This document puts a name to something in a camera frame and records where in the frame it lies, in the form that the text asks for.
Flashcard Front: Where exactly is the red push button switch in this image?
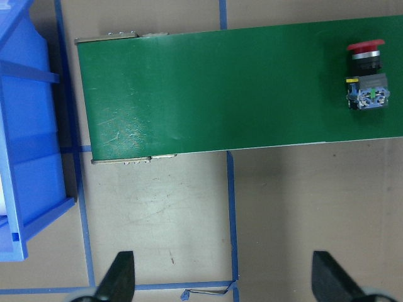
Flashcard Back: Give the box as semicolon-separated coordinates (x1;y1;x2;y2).
345;39;390;110

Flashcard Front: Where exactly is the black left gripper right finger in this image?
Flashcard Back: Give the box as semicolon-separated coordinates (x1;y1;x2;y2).
312;250;362;301

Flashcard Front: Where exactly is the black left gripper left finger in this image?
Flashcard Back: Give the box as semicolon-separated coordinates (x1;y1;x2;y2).
94;251;135;302

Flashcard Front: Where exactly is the blue left plastic bin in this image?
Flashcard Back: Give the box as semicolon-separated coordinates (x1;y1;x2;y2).
1;1;74;262

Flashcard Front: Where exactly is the green conveyor belt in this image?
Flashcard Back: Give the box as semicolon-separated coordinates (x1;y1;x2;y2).
76;15;402;163

